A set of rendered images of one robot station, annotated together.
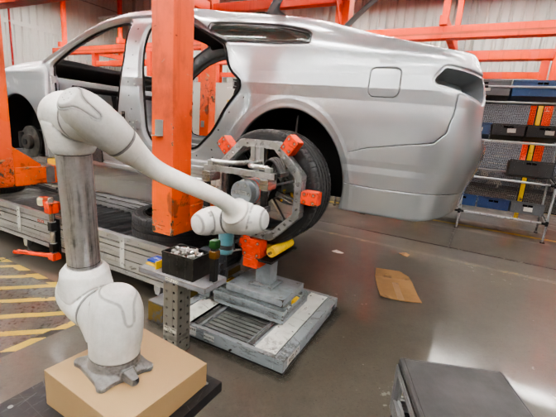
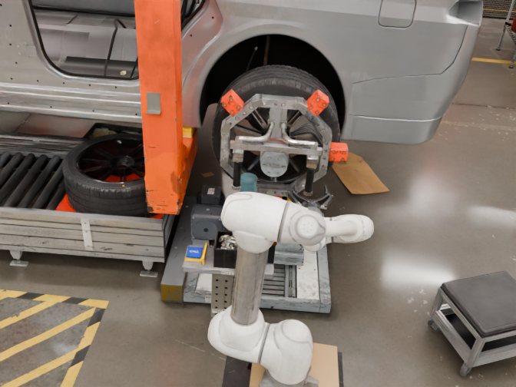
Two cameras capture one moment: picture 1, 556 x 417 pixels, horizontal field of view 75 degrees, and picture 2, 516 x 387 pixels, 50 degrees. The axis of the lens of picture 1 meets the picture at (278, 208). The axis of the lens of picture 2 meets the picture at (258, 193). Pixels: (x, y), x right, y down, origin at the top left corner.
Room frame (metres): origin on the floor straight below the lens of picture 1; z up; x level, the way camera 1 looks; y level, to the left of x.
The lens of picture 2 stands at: (-0.14, 1.24, 2.21)
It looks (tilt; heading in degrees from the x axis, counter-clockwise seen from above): 34 degrees down; 334
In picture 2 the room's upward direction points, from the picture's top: 4 degrees clockwise
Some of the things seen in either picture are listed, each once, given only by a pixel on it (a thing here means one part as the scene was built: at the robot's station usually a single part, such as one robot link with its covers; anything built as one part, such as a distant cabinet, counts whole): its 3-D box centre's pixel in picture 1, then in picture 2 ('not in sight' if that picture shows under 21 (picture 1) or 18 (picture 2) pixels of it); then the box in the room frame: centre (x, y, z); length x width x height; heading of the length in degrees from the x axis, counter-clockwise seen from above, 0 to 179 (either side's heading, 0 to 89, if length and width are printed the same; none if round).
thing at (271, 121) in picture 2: (232, 155); (256, 124); (1.92, 0.26, 1.03); 0.19 x 0.18 x 0.11; 153
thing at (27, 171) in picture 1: (40, 164); not in sight; (3.30, 2.22, 0.69); 0.52 x 0.17 x 0.35; 153
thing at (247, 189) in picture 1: (251, 190); (274, 154); (1.92, 0.15, 0.85); 0.21 x 0.14 x 0.14; 153
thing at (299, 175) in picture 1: (258, 189); (275, 147); (1.98, 0.12, 0.85); 0.54 x 0.07 x 0.54; 63
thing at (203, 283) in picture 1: (181, 274); (229, 261); (1.70, 0.46, 0.44); 0.43 x 0.17 x 0.03; 63
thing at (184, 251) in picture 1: (186, 261); (236, 249); (1.68, 0.43, 0.51); 0.20 x 0.14 x 0.13; 64
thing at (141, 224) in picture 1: (178, 226); (122, 175); (2.68, 0.76, 0.39); 0.66 x 0.66 x 0.24
